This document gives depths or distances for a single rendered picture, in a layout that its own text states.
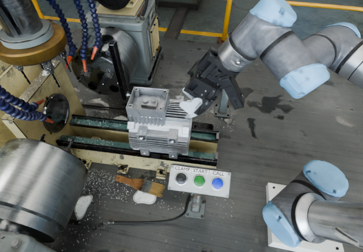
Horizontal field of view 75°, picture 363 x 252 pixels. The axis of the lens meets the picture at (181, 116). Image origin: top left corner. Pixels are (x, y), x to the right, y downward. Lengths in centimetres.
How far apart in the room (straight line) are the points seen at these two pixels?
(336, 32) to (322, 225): 40
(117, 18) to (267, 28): 84
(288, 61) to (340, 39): 13
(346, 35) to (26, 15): 71
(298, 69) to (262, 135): 71
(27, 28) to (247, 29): 53
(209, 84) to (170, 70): 87
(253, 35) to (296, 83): 12
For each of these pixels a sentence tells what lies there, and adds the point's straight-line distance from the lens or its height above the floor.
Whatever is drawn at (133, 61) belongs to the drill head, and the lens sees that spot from 107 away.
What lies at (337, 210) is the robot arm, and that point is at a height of 117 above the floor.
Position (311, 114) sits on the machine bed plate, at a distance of 133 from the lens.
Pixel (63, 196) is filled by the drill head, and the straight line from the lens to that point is 71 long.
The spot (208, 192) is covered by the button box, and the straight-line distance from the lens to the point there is 68.
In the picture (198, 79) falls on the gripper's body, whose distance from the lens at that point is 55.
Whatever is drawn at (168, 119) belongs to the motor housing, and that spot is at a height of 109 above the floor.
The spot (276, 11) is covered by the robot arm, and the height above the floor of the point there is 149.
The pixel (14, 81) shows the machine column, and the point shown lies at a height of 113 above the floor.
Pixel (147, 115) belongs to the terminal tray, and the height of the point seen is 112.
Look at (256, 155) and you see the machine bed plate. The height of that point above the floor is 80.
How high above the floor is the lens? 167
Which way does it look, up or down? 49 degrees down
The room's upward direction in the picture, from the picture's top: straight up
